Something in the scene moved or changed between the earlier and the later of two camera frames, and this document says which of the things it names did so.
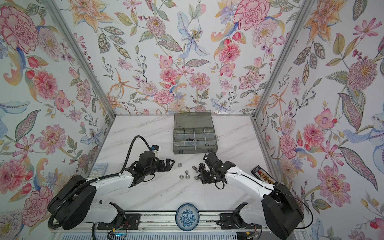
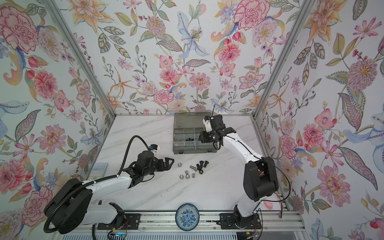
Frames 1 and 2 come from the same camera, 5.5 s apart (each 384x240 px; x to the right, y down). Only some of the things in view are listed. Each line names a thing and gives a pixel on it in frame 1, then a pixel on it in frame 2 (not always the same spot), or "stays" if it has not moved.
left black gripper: [163, 168] stays
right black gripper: [203, 177] → [204, 138]
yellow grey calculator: [98, 170] stays
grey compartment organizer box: [194, 133] stays
